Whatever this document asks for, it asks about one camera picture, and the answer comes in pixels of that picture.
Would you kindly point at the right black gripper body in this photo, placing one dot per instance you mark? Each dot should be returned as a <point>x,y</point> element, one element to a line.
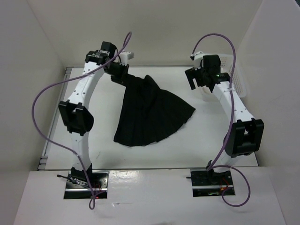
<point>205,72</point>

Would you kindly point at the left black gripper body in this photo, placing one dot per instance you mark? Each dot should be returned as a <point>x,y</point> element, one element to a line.
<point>117,71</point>

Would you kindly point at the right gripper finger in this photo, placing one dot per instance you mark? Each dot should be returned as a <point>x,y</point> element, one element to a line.
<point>192,78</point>
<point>200,82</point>

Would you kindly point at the black pleated skirt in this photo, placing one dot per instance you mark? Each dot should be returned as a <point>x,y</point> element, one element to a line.
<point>149,114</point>

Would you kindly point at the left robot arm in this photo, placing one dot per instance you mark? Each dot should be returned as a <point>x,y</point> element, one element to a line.
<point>75,110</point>

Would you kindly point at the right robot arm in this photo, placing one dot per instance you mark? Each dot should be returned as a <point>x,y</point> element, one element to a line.
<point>245,132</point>

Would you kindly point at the white plastic basket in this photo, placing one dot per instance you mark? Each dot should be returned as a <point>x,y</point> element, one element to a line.
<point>237,81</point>

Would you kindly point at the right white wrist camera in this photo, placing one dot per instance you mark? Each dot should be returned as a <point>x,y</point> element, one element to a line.
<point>197,59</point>

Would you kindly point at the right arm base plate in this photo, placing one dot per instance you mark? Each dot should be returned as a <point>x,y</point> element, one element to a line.
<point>210,183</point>

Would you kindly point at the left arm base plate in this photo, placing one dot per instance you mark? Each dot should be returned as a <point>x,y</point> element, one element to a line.
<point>79,189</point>

